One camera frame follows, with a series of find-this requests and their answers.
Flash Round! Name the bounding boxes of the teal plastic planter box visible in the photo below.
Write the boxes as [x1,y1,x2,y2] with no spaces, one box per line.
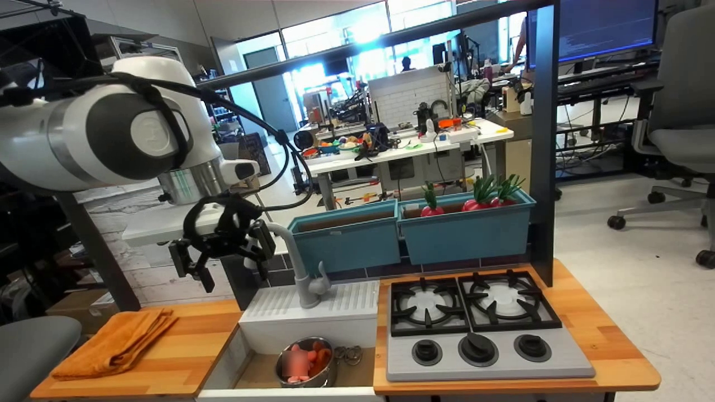
[287,197,404,277]
[396,185,538,268]

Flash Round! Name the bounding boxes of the white work table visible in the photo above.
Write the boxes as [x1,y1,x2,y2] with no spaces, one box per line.
[300,111,518,213]

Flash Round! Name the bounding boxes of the small black stove knob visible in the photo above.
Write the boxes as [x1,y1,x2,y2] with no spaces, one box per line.
[511,333,557,367]
[409,337,448,369]

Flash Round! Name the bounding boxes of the orange pink plush toy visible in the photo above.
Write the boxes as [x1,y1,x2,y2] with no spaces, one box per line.
[300,343,336,373]

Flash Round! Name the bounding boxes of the large black stove knob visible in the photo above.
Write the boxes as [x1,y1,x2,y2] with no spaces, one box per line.
[456,331,500,369]

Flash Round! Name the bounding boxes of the computer monitor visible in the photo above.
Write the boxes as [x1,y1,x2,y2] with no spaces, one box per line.
[523,0,661,72]

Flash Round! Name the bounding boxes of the grey door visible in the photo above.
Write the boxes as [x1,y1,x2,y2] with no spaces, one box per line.
[243,46,301,139]

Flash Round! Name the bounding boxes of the orange cloth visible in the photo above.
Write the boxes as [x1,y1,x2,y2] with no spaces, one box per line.
[49,306,182,382]

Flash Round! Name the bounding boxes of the white perforated panel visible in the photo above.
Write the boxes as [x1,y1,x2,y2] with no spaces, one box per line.
[366,65,453,130]

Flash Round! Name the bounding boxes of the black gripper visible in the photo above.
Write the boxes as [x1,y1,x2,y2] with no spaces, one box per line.
[168,192,279,295]

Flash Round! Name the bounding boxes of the steel bowl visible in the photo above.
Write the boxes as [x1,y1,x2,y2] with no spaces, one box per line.
[272,336,340,390]

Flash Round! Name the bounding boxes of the grey wood backsplash panel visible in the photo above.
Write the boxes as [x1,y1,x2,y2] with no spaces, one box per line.
[75,174,252,308]

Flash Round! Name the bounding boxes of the grey office chair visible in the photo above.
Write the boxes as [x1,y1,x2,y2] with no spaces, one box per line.
[603,2,715,272]

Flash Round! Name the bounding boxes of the grey toy stove top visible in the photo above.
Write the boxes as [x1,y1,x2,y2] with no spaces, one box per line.
[385,268,600,384]

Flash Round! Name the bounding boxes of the grey toy faucet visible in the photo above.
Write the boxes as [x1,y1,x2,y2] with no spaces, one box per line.
[264,222,336,310]

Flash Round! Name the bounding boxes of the wooden play kitchen unit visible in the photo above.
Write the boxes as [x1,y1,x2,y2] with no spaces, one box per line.
[30,258,664,402]

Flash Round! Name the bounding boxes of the black computer desk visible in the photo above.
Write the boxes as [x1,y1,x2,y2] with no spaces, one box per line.
[554,60,666,183]

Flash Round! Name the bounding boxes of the black burner grate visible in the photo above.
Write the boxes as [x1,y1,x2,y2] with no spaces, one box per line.
[456,270,565,333]
[390,276,470,337]

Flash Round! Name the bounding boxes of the white toy sink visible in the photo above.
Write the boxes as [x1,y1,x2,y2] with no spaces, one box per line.
[196,277,385,402]

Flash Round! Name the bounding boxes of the toy radish green leaves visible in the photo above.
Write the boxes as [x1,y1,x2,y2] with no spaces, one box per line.
[460,174,500,214]
[418,182,450,222]
[491,173,525,209]

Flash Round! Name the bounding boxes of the black kitchen frame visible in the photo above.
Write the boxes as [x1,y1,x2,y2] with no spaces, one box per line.
[53,0,564,312]

